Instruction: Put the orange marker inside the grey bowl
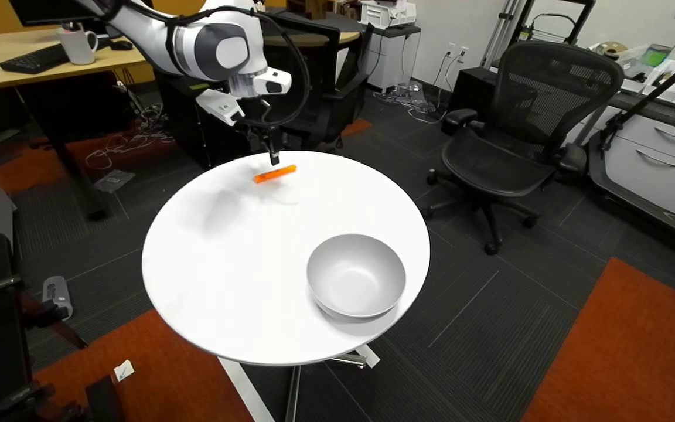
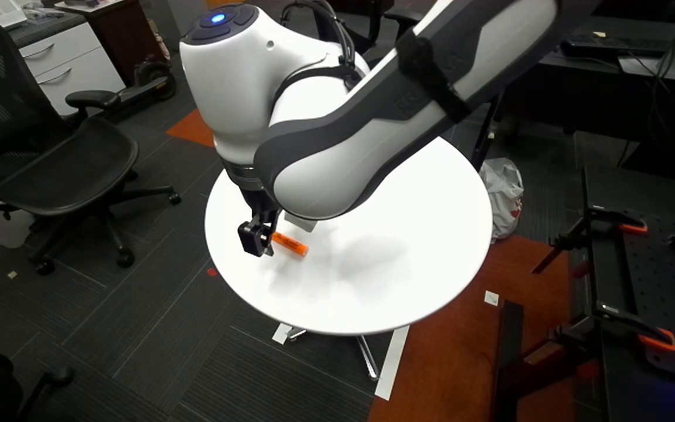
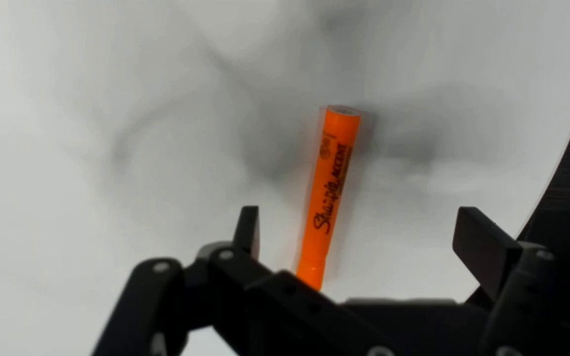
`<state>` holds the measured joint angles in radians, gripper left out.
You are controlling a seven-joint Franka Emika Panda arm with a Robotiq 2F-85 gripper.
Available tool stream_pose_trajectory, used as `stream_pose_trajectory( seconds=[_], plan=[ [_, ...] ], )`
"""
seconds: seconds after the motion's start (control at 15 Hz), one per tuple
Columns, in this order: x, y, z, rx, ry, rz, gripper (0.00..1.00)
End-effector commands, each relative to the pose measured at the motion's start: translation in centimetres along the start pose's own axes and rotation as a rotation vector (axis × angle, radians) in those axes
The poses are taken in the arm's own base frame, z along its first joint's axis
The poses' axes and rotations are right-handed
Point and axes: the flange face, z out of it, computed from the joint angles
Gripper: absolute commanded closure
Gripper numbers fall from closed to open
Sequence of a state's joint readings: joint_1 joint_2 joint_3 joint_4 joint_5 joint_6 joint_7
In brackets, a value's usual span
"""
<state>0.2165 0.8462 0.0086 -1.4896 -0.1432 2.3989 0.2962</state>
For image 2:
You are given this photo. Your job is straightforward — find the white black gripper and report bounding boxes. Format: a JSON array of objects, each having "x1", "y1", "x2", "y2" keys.
[{"x1": 223, "y1": 159, "x2": 284, "y2": 260}]

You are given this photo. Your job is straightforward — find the orange marker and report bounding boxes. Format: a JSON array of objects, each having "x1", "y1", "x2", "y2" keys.
[{"x1": 271, "y1": 229, "x2": 312, "y2": 260}]

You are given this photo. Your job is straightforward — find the white table base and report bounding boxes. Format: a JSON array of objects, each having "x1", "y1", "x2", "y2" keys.
[{"x1": 271, "y1": 322, "x2": 414, "y2": 403}]

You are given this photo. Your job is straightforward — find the black scooter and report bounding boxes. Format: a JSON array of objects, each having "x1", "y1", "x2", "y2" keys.
[{"x1": 110, "y1": 54, "x2": 180, "y2": 112}]

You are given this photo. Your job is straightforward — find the black mesh office chair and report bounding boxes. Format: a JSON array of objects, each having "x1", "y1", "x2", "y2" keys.
[{"x1": 0, "y1": 9, "x2": 183, "y2": 279}]

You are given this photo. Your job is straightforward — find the white plastic bag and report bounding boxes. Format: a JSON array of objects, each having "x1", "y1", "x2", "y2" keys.
[{"x1": 479, "y1": 154, "x2": 527, "y2": 245}]

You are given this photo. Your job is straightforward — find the white drawer cabinet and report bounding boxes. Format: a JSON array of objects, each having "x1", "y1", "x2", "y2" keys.
[{"x1": 8, "y1": 20, "x2": 129, "y2": 120}]

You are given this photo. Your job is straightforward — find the black orange bar clamp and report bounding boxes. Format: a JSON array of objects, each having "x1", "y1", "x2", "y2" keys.
[
  {"x1": 532, "y1": 201, "x2": 653, "y2": 276},
  {"x1": 551, "y1": 300, "x2": 675, "y2": 365}
]

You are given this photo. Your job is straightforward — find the black office desk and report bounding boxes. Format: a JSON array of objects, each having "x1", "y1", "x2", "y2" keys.
[{"x1": 470, "y1": 14, "x2": 675, "y2": 178}]

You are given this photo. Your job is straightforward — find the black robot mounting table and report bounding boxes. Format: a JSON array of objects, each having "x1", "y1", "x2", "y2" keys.
[{"x1": 493, "y1": 166, "x2": 675, "y2": 422}]

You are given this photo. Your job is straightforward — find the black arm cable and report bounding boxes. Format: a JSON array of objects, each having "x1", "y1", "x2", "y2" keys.
[{"x1": 272, "y1": 0, "x2": 366, "y2": 90}]

